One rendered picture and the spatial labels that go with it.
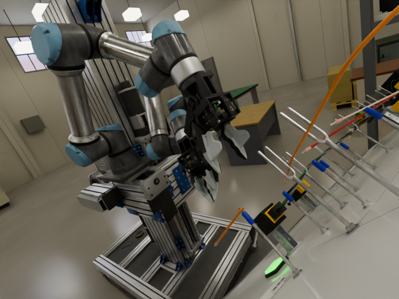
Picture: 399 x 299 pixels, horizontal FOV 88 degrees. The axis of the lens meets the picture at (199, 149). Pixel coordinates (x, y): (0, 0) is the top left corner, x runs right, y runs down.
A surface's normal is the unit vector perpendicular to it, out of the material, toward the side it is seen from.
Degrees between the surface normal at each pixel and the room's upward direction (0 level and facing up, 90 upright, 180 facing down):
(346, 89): 90
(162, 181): 90
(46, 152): 90
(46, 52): 83
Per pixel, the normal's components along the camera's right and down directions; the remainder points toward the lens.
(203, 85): -0.76, 0.33
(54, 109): 0.77, -0.04
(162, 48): -0.62, 0.24
